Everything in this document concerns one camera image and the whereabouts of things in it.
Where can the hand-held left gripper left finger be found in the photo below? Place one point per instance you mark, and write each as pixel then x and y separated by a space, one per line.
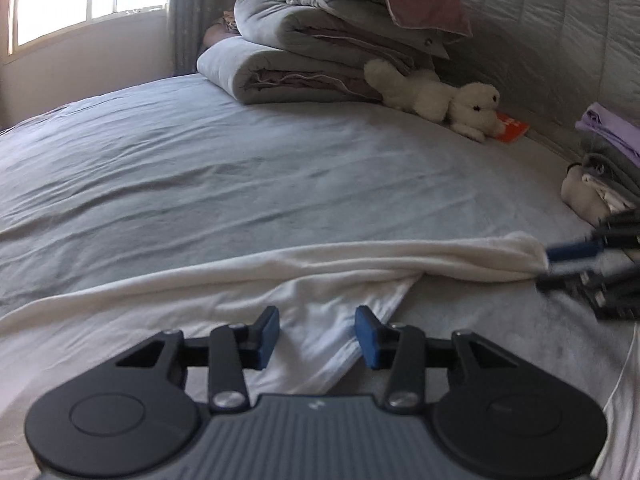
pixel 267 336

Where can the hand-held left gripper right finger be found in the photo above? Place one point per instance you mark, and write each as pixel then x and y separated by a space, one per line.
pixel 367 338

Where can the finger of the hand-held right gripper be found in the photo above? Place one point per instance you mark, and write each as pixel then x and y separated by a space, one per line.
pixel 615 290
pixel 575 250

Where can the white long-sleeved shirt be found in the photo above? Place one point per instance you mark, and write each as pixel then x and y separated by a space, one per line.
pixel 310 270

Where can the folded beige clothes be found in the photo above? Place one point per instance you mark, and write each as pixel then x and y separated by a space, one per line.
pixel 582 195

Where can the folded grey clothes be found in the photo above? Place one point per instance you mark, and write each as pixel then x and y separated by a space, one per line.
pixel 617 170

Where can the folded purple cloth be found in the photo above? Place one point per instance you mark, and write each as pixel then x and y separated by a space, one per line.
pixel 612 127

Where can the orange packet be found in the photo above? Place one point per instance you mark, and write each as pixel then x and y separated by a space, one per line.
pixel 514 127

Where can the white plush toy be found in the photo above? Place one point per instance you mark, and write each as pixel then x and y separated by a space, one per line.
pixel 430 97

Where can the rolled grey quilt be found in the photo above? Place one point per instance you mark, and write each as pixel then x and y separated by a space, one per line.
pixel 240 67

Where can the pink pillow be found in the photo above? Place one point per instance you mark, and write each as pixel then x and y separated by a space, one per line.
pixel 415 0

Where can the pink bundled cloth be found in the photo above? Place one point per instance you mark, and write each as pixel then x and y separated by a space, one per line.
pixel 217 35

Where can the large folded grey quilt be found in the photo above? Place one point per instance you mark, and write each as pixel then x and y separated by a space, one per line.
pixel 310 30

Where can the grey curtain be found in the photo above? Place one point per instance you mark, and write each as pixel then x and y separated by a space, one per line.
pixel 200 10

